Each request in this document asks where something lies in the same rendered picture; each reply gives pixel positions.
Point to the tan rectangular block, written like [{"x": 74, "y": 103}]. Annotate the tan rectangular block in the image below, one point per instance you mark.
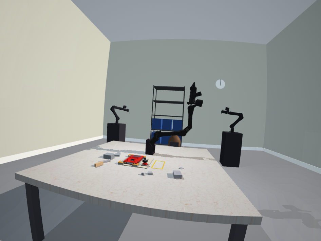
[{"x": 98, "y": 164}]

